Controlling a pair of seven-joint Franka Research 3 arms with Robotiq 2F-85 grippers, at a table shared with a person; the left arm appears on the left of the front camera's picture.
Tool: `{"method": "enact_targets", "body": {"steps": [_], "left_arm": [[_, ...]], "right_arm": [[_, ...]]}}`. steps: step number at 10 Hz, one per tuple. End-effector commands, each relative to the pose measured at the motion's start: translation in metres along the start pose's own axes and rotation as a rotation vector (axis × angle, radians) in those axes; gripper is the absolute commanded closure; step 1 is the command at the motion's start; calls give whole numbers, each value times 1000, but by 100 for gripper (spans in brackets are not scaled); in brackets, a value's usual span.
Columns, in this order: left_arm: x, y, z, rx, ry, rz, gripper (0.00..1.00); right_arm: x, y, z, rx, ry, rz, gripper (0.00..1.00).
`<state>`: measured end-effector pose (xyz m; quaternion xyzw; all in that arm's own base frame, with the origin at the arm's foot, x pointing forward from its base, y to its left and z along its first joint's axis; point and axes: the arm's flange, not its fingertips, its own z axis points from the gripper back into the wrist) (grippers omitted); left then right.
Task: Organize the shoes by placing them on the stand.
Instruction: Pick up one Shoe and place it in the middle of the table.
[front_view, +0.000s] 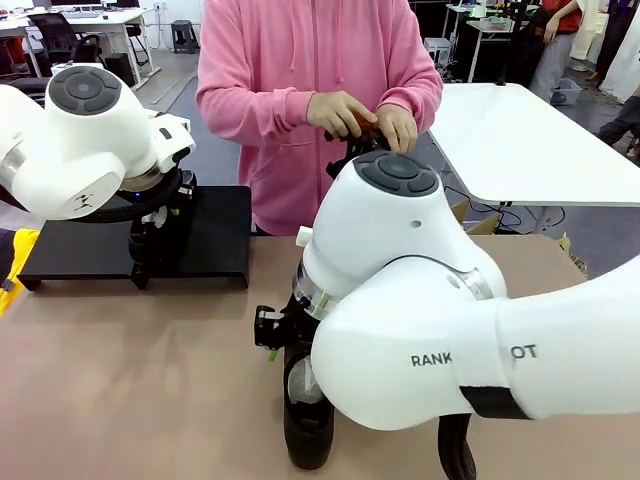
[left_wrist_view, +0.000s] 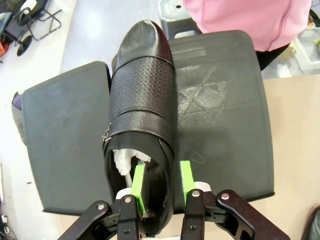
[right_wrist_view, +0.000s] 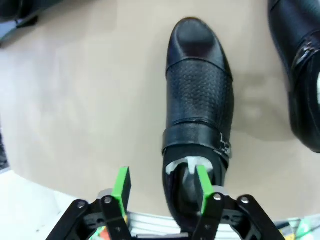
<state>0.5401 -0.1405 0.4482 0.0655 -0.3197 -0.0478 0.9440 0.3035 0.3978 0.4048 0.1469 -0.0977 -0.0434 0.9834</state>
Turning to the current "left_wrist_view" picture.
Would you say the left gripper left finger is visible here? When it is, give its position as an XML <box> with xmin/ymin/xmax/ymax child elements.
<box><xmin>56</xmin><ymin>164</ymin><xmax>147</xmax><ymax>240</ymax></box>

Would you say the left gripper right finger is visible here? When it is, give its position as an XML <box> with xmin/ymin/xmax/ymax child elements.
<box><xmin>179</xmin><ymin>160</ymin><xmax>291</xmax><ymax>240</ymax></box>

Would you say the white tissue paper stuffing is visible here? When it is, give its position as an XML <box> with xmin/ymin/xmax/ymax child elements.
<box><xmin>112</xmin><ymin>147</ymin><xmax>153</xmax><ymax>188</ymax></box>

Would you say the grey purple cloth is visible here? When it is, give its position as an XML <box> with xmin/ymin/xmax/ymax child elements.
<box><xmin>11</xmin><ymin>91</ymin><xmax>28</xmax><ymax>146</ymax></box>

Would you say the grey plastic stool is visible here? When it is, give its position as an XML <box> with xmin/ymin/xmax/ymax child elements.
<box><xmin>157</xmin><ymin>0</ymin><xmax>202</xmax><ymax>40</ymax></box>

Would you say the person in pink hoodie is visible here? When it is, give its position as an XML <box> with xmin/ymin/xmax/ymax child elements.
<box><xmin>181</xmin><ymin>0</ymin><xmax>313</xmax><ymax>71</ymax></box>

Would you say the clear plastic storage box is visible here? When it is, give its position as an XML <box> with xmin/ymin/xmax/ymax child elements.
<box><xmin>294</xmin><ymin>29</ymin><xmax>320</xmax><ymax>71</ymax></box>

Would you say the black metal frame chair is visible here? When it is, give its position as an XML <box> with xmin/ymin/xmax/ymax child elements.
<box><xmin>4</xmin><ymin>0</ymin><xmax>63</xmax><ymax>57</ymax></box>

